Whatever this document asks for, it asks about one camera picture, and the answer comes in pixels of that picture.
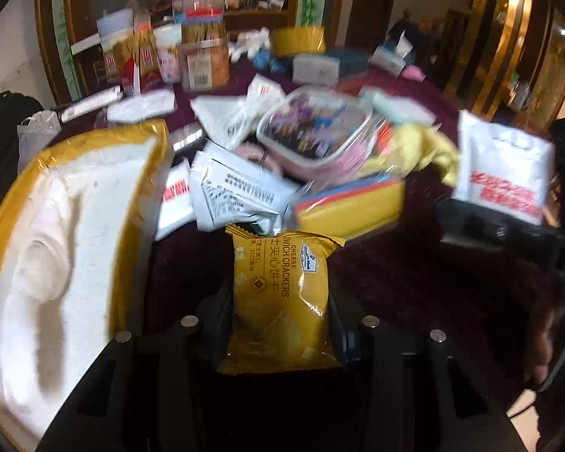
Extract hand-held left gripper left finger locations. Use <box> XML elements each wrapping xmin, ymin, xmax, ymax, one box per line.
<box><xmin>38</xmin><ymin>279</ymin><xmax>234</xmax><ymax>452</ymax></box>

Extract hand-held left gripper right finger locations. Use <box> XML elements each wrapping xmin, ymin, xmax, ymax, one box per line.
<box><xmin>328</xmin><ymin>286</ymin><xmax>519</xmax><ymax>452</ymax></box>

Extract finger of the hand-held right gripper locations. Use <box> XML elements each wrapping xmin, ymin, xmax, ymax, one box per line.
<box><xmin>435</xmin><ymin>198</ymin><xmax>512</xmax><ymax>248</ymax></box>

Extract yellow cracker packet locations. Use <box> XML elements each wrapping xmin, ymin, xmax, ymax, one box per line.
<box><xmin>219</xmin><ymin>226</ymin><xmax>347</xmax><ymax>376</ymax></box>

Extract white pouch with red print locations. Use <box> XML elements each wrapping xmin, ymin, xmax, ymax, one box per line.
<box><xmin>452</xmin><ymin>110</ymin><xmax>557</xmax><ymax>227</ymax></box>

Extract white soft packet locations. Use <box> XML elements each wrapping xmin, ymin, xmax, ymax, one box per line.
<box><xmin>107</xmin><ymin>89</ymin><xmax>178</xmax><ymax>124</ymax></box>

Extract person's right hand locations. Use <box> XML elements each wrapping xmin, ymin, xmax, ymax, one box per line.
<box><xmin>531</xmin><ymin>312</ymin><xmax>565</xmax><ymax>387</ymax></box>

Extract yellow cloth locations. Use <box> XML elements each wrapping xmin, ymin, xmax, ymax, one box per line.
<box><xmin>367</xmin><ymin>125</ymin><xmax>460</xmax><ymax>187</ymax></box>

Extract multicoloured sponge cloth pack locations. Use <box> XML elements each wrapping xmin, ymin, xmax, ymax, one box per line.
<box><xmin>292</xmin><ymin>174</ymin><xmax>406</xmax><ymax>242</ymax></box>

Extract small white red-print pouch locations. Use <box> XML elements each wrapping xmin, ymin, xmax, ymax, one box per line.
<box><xmin>154</xmin><ymin>159</ymin><xmax>195</xmax><ymax>242</ymax></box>

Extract white sachets with black print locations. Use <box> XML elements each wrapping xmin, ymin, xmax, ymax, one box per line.
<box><xmin>190</xmin><ymin>140</ymin><xmax>303</xmax><ymax>232</ymax></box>

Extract mint green box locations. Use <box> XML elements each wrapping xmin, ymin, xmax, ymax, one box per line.
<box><xmin>358</xmin><ymin>87</ymin><xmax>440</xmax><ymax>126</ymax></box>

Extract yellow-wrapped white tissue pack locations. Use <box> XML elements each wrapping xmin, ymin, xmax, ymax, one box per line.
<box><xmin>0</xmin><ymin>120</ymin><xmax>174</xmax><ymax>436</ymax></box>

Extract clear container with pink base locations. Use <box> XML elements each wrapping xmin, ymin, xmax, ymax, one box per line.
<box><xmin>257</xmin><ymin>86</ymin><xmax>376</xmax><ymax>180</ymax></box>

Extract open tissue box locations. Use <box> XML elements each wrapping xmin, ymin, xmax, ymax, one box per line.
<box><xmin>369</xmin><ymin>38</ymin><xmax>418</xmax><ymax>77</ymax></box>

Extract silver foil packet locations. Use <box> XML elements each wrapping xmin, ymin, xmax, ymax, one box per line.
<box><xmin>168</xmin><ymin>121</ymin><xmax>204</xmax><ymax>152</ymax></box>

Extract teal facial tissue pack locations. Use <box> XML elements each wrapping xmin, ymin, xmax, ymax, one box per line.
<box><xmin>292</xmin><ymin>48</ymin><xmax>371</xmax><ymax>84</ymax></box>

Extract yellow wrapped roll pack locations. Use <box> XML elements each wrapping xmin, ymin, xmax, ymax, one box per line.
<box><xmin>270</xmin><ymin>27</ymin><xmax>328</xmax><ymax>55</ymax></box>

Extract white toothpaste tube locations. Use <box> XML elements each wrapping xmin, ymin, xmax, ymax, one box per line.
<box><xmin>59</xmin><ymin>86</ymin><xmax>124</xmax><ymax>124</ymax></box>

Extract white plastic bag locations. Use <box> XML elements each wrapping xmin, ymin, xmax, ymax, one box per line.
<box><xmin>18</xmin><ymin>110</ymin><xmax>63</xmax><ymax>176</ymax></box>

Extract blue wrapped item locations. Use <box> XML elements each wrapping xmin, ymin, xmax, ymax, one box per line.
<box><xmin>249</xmin><ymin>52</ymin><xmax>276</xmax><ymax>72</ymax></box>

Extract black bag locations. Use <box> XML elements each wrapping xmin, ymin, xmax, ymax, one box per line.
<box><xmin>0</xmin><ymin>91</ymin><xmax>44</xmax><ymax>210</ymax></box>

